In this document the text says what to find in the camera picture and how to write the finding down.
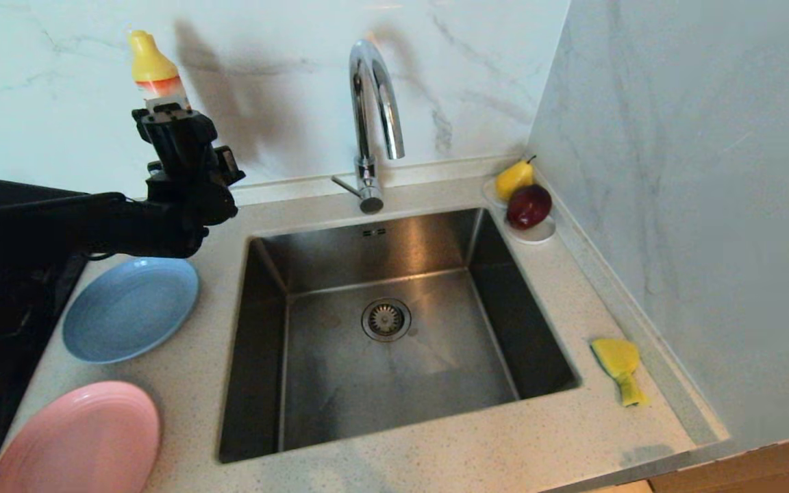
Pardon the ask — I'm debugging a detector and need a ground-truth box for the stainless steel sink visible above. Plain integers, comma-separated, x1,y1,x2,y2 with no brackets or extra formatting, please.
218,207,581,464

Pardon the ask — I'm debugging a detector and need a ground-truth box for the yellow pear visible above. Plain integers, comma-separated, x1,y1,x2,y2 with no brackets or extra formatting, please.
495,155,538,203

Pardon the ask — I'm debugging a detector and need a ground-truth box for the blue plate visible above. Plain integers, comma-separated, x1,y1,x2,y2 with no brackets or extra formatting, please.
62,257,200,364

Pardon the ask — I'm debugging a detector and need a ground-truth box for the orange yellow detergent bottle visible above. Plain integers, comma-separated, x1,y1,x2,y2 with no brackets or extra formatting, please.
127,29,190,110

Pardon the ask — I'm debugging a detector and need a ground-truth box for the chrome curved faucet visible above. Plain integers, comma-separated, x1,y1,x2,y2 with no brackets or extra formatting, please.
331,39,406,215

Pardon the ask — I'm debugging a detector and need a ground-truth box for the small white dish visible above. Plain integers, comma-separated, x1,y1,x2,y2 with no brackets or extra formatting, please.
482,175,558,245

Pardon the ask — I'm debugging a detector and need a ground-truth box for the round metal drain strainer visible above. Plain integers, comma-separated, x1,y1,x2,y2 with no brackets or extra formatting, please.
361,298,412,342

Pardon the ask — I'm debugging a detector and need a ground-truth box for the pink plate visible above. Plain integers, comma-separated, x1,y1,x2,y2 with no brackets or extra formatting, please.
0,381,161,493

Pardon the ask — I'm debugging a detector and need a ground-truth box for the dark red apple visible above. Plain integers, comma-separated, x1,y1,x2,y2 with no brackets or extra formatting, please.
505,184,553,230

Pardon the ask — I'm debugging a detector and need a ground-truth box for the yellow green fish-shaped sponge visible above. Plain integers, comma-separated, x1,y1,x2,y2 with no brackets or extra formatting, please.
590,337,650,407

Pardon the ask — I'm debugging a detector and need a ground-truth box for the brown wooden cabinet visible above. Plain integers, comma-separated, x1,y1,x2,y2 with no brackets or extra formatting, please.
648,426,789,493

